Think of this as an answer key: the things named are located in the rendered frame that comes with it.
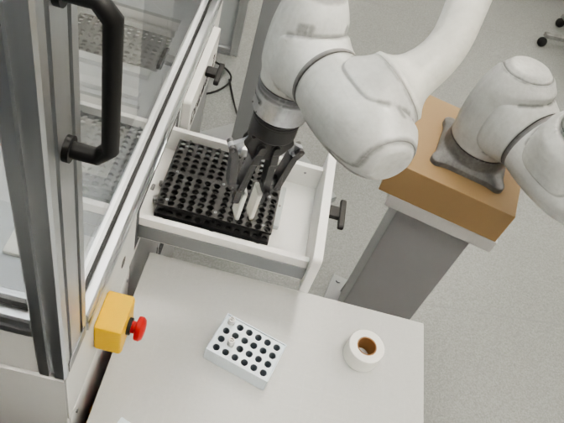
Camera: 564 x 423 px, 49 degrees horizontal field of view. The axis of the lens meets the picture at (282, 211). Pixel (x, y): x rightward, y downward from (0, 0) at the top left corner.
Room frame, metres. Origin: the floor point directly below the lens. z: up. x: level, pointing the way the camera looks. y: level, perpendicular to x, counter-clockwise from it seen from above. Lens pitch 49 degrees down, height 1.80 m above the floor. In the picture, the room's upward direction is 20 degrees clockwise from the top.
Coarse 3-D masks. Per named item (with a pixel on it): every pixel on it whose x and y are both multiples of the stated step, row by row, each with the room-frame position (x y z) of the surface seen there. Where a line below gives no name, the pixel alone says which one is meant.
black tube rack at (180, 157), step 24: (192, 144) 0.88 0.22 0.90; (192, 168) 0.84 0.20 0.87; (216, 168) 0.84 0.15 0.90; (240, 168) 0.86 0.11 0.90; (168, 192) 0.74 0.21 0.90; (192, 192) 0.78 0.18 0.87; (216, 192) 0.80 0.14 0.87; (168, 216) 0.71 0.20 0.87; (192, 216) 0.73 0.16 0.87; (216, 216) 0.72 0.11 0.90; (240, 216) 0.77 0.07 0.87; (264, 216) 0.76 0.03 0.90; (264, 240) 0.74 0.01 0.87
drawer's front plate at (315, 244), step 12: (324, 168) 0.94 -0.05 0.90; (324, 180) 0.89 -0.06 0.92; (324, 192) 0.85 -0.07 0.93; (324, 204) 0.82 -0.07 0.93; (312, 216) 0.85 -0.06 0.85; (324, 216) 0.79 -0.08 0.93; (312, 228) 0.80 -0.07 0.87; (324, 228) 0.76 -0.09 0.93; (312, 240) 0.76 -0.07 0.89; (324, 240) 0.73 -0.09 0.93; (312, 252) 0.71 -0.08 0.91; (312, 264) 0.68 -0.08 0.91; (312, 276) 0.68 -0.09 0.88; (300, 288) 0.68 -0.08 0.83
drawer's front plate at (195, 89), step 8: (216, 32) 1.22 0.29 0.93; (208, 40) 1.18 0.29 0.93; (216, 40) 1.19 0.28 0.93; (208, 48) 1.16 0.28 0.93; (216, 48) 1.22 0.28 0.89; (208, 56) 1.13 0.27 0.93; (200, 64) 1.09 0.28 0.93; (208, 64) 1.13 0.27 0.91; (200, 72) 1.06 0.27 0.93; (192, 80) 1.03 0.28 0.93; (200, 80) 1.04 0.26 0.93; (208, 80) 1.18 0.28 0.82; (192, 88) 1.01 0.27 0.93; (200, 88) 1.06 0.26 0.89; (192, 96) 0.98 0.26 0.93; (184, 104) 0.96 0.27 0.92; (192, 104) 0.98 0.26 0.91; (184, 112) 0.96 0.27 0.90; (184, 120) 0.96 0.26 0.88; (192, 120) 1.02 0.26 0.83; (184, 128) 0.96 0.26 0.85
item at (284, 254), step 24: (168, 144) 0.90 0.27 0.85; (216, 144) 0.91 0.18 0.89; (168, 168) 0.85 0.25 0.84; (312, 168) 0.94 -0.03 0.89; (288, 192) 0.90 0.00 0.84; (312, 192) 0.93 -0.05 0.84; (144, 216) 0.67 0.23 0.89; (288, 216) 0.84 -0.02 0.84; (168, 240) 0.67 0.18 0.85; (192, 240) 0.67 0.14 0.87; (216, 240) 0.68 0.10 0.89; (240, 240) 0.69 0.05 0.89; (288, 240) 0.78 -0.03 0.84; (264, 264) 0.69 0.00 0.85; (288, 264) 0.69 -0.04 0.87
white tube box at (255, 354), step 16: (224, 320) 0.58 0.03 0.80; (240, 320) 0.59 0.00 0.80; (224, 336) 0.55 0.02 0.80; (240, 336) 0.56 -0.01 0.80; (256, 336) 0.58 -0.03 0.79; (208, 352) 0.52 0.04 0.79; (224, 352) 0.53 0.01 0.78; (240, 352) 0.53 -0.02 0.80; (256, 352) 0.54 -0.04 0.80; (272, 352) 0.55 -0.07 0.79; (224, 368) 0.51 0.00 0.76; (240, 368) 0.50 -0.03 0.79; (256, 368) 0.52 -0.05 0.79; (272, 368) 0.52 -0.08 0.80; (256, 384) 0.50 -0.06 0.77
